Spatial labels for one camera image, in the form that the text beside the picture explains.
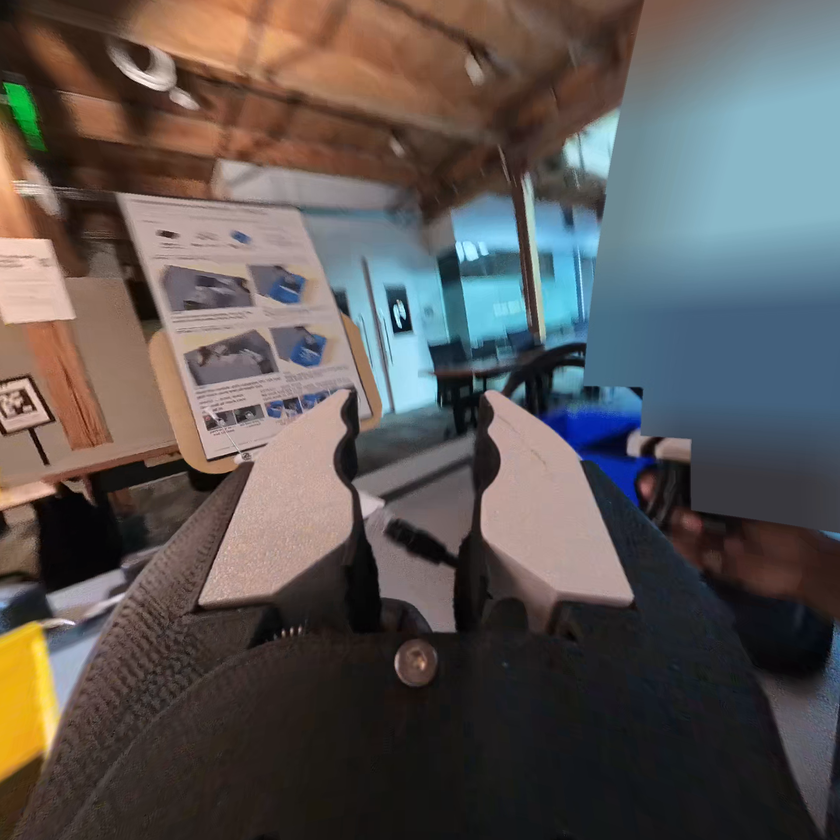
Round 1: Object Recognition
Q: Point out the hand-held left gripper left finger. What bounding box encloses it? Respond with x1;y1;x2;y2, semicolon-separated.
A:
197;389;383;634

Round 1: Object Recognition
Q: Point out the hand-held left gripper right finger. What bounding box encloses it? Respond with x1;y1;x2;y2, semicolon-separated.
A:
453;390;635;634

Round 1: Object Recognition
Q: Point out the black cable with plug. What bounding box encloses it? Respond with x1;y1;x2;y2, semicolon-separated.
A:
382;517;460;569

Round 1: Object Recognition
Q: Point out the person's right hand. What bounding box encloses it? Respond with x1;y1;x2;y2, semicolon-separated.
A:
635;471;840;619

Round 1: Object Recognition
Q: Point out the blue plastic bin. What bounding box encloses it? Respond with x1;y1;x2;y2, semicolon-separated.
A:
537;386;659;503

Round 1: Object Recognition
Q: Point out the dark wooden chair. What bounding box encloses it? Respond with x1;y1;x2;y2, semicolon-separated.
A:
502;341;588;417

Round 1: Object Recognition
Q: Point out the dark wooden table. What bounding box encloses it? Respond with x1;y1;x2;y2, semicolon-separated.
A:
420;357;586;435

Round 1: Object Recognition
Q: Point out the instruction poster board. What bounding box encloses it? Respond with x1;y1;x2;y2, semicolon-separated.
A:
117;192;383;475

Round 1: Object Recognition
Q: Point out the black and white marker tag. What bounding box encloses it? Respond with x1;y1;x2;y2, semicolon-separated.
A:
0;374;57;467

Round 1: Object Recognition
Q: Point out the yellow plastic bin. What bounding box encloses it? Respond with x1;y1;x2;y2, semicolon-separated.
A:
0;620;61;783

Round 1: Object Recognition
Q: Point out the white paper note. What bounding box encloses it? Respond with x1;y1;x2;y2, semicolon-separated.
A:
0;238;77;326

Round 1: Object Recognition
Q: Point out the green sign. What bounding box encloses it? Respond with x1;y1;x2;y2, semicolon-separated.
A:
0;79;48;153

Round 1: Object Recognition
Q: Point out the dark framed wall picture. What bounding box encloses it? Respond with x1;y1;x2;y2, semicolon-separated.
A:
383;285;416;336

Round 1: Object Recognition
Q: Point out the coiled white cable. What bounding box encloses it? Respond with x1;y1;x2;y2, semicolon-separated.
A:
107;38;201;111

